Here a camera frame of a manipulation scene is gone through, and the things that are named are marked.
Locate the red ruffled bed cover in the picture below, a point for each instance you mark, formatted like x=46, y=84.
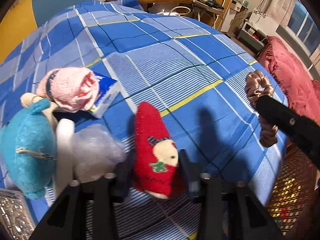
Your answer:
x=287, y=67

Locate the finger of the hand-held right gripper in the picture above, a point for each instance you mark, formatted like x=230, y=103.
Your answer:
x=280, y=115

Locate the wooden folding chair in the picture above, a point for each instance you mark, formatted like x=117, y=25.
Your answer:
x=212, y=12

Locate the white side cabinet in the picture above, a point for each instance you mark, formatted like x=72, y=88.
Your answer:
x=233, y=15

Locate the red fuzzy sock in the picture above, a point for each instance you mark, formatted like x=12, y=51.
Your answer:
x=150, y=125

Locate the blue tissue pack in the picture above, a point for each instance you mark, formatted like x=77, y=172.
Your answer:
x=107, y=92

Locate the cream knit glove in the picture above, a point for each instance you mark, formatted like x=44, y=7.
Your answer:
x=26, y=100

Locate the silver embossed tissue box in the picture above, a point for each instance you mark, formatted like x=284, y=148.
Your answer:
x=12, y=215

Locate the yellow chair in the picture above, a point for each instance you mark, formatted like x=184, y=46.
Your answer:
x=17, y=27

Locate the blue plaid bedsheet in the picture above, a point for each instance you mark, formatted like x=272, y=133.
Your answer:
x=175, y=67

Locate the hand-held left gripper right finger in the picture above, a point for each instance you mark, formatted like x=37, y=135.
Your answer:
x=193, y=182

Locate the brown woven basket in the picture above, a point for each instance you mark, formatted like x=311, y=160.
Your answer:
x=287, y=192

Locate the white cabinet with decals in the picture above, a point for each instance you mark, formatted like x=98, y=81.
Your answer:
x=262, y=21

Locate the blue plush toy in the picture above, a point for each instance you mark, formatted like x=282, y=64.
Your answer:
x=27, y=150

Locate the beige satin scrunchie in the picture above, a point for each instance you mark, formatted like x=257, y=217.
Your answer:
x=257, y=85

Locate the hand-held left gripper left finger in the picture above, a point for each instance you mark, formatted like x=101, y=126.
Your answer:
x=122, y=180

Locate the grey low shelf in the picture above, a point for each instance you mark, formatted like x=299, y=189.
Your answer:
x=250, y=38

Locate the pink fuzzy sock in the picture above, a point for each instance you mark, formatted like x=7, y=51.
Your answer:
x=70, y=87

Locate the clear plastic bag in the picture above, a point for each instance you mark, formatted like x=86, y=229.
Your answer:
x=95, y=150

